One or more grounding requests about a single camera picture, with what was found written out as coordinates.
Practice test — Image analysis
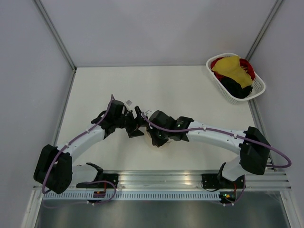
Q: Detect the aluminium mounting rail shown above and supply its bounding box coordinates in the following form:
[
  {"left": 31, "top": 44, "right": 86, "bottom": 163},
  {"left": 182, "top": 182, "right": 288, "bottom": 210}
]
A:
[{"left": 32, "top": 169, "right": 292, "bottom": 192}]

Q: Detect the aluminium frame post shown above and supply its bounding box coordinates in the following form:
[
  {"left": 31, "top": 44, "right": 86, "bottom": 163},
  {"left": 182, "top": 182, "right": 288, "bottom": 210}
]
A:
[
  {"left": 245, "top": 0, "right": 285, "bottom": 61},
  {"left": 32, "top": 0, "right": 77, "bottom": 73}
]

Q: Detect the right aluminium frame post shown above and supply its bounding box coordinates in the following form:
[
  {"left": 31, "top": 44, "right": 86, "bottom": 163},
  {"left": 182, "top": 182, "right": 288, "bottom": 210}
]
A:
[{"left": 245, "top": 0, "right": 285, "bottom": 61}]

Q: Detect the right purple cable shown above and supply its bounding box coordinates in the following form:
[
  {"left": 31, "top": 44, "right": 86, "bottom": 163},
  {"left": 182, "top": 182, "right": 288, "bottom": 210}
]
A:
[{"left": 141, "top": 112, "right": 292, "bottom": 209}]

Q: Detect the yellow garment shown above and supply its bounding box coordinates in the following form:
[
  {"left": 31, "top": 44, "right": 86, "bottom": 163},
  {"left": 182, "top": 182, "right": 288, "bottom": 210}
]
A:
[{"left": 211, "top": 56, "right": 253, "bottom": 88}]

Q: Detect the purple cable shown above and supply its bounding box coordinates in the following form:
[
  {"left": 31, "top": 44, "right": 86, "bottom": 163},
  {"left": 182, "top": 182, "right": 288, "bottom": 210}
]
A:
[
  {"left": 41, "top": 94, "right": 119, "bottom": 209},
  {"left": 141, "top": 112, "right": 292, "bottom": 209}
]

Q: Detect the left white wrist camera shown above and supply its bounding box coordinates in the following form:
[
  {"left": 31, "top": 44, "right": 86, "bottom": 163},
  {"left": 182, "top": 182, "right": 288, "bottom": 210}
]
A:
[{"left": 124, "top": 100, "right": 133, "bottom": 112}]

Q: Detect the white plastic basket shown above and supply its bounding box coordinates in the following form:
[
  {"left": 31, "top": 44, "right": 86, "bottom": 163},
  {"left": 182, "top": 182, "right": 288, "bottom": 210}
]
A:
[{"left": 206, "top": 53, "right": 266, "bottom": 105}]

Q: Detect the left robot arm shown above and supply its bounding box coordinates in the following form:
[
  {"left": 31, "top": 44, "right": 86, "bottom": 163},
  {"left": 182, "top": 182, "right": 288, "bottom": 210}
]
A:
[{"left": 33, "top": 99, "right": 146, "bottom": 194}]

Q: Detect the white slotted cable duct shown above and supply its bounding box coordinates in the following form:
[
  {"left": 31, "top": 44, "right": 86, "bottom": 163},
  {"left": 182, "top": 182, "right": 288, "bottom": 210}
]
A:
[{"left": 43, "top": 190, "right": 236, "bottom": 201}]

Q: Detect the black garment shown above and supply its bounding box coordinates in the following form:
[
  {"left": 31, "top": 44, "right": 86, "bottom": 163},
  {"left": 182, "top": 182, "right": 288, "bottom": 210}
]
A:
[{"left": 220, "top": 76, "right": 253, "bottom": 99}]

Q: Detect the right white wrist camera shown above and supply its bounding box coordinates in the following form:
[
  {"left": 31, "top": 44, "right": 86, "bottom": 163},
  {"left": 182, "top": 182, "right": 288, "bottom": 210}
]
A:
[{"left": 144, "top": 110, "right": 154, "bottom": 115}]

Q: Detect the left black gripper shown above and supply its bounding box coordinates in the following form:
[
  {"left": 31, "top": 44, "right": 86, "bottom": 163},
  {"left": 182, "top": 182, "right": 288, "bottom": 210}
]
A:
[{"left": 114, "top": 106, "right": 151, "bottom": 138}]

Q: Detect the cream mesh laundry bag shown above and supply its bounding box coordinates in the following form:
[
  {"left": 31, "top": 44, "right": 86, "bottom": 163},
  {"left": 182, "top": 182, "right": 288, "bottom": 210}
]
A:
[{"left": 144, "top": 127, "right": 172, "bottom": 149}]

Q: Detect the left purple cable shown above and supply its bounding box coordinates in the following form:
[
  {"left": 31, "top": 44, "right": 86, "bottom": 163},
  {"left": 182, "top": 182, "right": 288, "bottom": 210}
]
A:
[{"left": 41, "top": 94, "right": 119, "bottom": 209}]

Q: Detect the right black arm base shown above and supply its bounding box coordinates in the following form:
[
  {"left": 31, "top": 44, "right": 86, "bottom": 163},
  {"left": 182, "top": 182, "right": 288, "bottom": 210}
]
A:
[{"left": 200, "top": 173, "right": 225, "bottom": 192}]

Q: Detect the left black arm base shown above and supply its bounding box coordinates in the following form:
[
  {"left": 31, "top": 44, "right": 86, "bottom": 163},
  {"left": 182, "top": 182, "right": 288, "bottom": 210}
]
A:
[{"left": 76, "top": 173, "right": 119, "bottom": 189}]

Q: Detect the left aluminium frame post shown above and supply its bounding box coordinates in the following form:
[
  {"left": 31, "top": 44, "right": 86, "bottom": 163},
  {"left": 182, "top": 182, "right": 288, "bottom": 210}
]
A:
[{"left": 32, "top": 0, "right": 77, "bottom": 73}]

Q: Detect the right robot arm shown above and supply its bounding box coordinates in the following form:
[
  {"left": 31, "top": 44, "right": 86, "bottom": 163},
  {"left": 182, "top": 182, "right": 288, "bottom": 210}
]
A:
[{"left": 144, "top": 110, "right": 270, "bottom": 188}]

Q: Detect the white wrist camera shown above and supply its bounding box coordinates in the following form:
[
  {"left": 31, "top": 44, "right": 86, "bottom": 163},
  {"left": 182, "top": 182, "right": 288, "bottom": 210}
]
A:
[
  {"left": 124, "top": 100, "right": 133, "bottom": 112},
  {"left": 144, "top": 110, "right": 154, "bottom": 115}
]

